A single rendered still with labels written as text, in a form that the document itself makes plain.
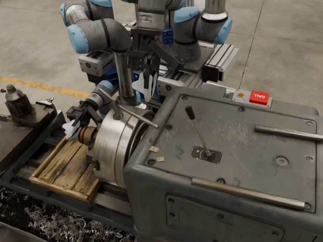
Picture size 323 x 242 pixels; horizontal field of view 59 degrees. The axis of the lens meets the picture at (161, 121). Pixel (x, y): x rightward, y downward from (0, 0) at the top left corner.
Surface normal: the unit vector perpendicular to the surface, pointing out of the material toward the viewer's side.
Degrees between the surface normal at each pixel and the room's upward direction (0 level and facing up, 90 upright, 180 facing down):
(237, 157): 0
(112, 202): 0
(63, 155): 0
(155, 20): 72
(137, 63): 65
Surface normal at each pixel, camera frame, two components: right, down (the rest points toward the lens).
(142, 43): -0.35, 0.29
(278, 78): -0.05, -0.73
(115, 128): -0.17, -0.47
